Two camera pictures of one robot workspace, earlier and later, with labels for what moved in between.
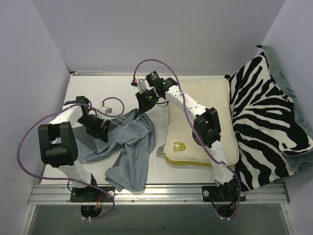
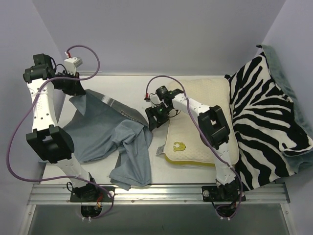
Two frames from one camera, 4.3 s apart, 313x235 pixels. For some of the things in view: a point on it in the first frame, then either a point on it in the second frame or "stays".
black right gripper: x=144 y=105 -> x=156 y=117
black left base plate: x=90 y=194 stays
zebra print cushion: x=266 y=126 stays
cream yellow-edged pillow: x=180 y=145 stays
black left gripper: x=101 y=127 -> x=72 y=85
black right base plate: x=222 y=193 stays
